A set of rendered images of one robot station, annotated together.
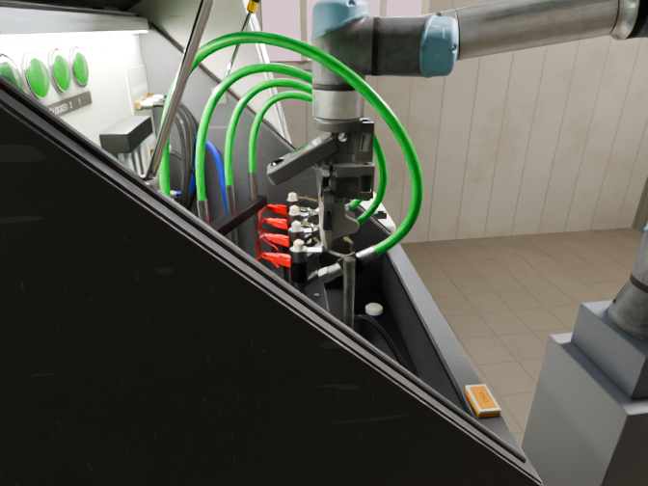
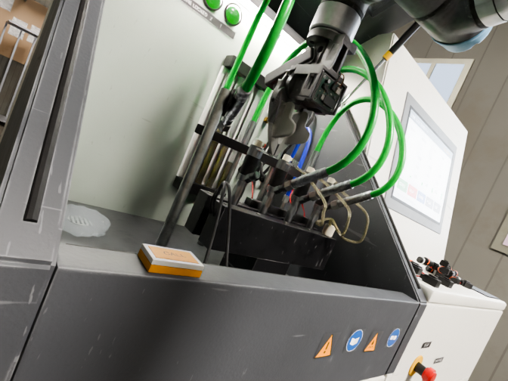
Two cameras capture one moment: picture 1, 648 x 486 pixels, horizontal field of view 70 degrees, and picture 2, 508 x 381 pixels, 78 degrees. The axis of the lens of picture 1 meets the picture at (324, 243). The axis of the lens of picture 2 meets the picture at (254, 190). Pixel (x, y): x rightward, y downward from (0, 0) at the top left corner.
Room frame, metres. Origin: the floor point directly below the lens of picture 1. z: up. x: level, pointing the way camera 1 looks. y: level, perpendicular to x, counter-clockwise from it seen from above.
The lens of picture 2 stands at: (0.37, -0.47, 1.06)
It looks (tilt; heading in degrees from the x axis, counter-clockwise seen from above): 4 degrees down; 56
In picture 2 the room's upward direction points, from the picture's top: 24 degrees clockwise
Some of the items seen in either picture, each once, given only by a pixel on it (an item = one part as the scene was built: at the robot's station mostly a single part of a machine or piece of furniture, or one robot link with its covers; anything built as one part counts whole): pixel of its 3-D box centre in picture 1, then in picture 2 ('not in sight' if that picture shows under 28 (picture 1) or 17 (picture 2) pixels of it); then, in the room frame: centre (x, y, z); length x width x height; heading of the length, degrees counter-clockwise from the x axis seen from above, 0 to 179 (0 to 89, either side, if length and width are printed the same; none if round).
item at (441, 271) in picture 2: not in sight; (446, 270); (1.43, -0.03, 1.01); 0.23 x 0.11 x 0.06; 6
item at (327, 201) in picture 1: (327, 202); (283, 100); (0.66, 0.00, 1.18); 0.05 x 0.02 x 0.09; 6
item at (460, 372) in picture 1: (426, 350); (291, 337); (0.71, -0.20, 0.87); 0.62 x 0.04 x 0.16; 6
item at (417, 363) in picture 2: not in sight; (423, 372); (1.16, -0.19, 0.80); 0.05 x 0.04 x 0.05; 6
